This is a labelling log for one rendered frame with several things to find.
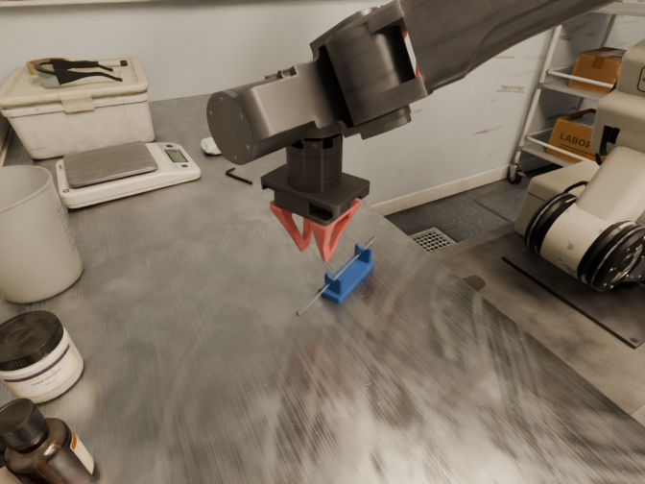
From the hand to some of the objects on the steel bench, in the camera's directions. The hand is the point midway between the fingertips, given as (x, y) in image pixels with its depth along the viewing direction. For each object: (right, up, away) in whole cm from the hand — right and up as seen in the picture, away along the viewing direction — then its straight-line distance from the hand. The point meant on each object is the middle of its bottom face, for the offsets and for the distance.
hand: (315, 248), depth 46 cm
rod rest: (+5, -5, +10) cm, 12 cm away
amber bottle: (-22, -20, -12) cm, 32 cm away
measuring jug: (-41, -4, +11) cm, 42 cm away
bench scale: (-40, +14, +37) cm, 56 cm away
